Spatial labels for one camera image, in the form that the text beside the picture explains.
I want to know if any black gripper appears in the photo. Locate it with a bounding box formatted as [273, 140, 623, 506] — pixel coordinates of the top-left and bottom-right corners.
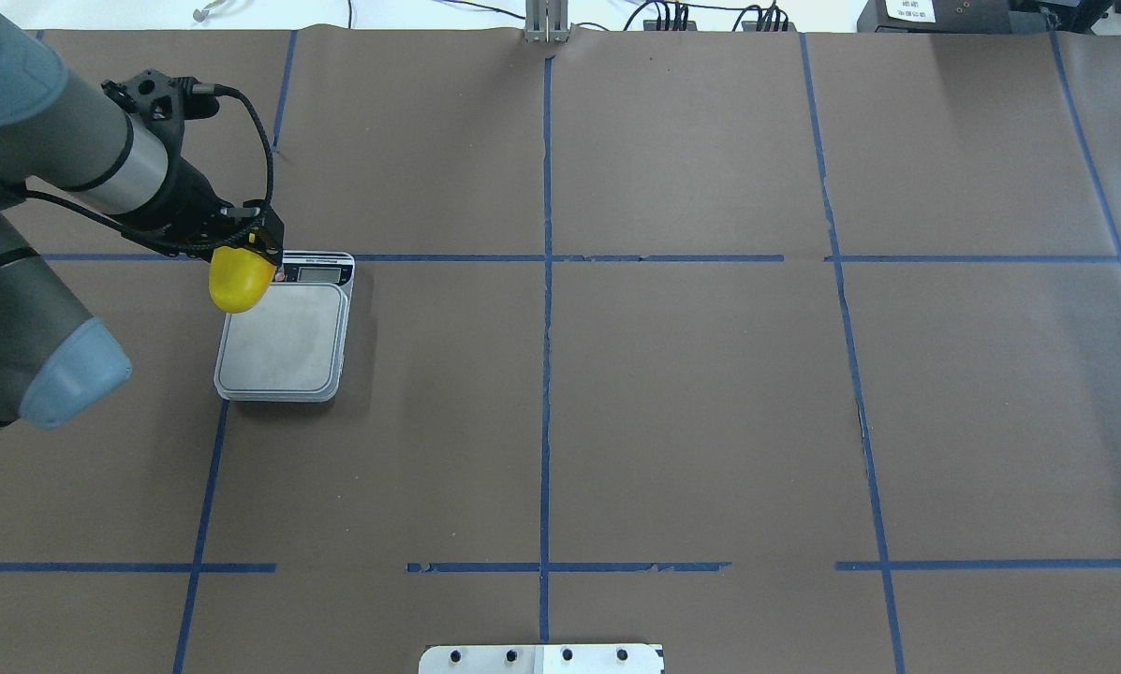
[129, 157, 285, 273]

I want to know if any yellow mango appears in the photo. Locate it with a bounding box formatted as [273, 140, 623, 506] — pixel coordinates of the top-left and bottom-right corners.
[209, 246, 277, 313]

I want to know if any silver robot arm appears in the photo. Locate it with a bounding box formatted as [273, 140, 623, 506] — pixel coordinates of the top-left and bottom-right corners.
[0, 13, 285, 432]

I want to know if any silver digital kitchen scale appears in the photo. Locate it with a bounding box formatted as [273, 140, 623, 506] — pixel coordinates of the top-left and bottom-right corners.
[214, 249, 355, 403]

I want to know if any upper orange black connector module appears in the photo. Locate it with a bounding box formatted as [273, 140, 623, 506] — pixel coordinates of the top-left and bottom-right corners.
[628, 1, 696, 33]

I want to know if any brown paper table cover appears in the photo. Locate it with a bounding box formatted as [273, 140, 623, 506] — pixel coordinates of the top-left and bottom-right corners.
[0, 26, 1121, 673]

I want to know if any black box with label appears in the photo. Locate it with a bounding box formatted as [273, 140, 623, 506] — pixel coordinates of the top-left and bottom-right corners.
[855, 1, 1051, 35]

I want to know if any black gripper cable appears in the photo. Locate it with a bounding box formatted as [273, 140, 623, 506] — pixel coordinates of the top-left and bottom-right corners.
[17, 84, 276, 259]

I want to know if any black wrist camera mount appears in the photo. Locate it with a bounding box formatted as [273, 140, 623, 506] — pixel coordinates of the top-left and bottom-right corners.
[99, 70, 219, 154]

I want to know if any aluminium frame post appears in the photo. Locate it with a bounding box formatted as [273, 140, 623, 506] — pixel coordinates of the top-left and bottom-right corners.
[524, 0, 571, 44]

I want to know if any white camera pillar with base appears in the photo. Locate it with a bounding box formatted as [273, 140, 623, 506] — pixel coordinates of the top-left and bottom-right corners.
[418, 643, 666, 673]

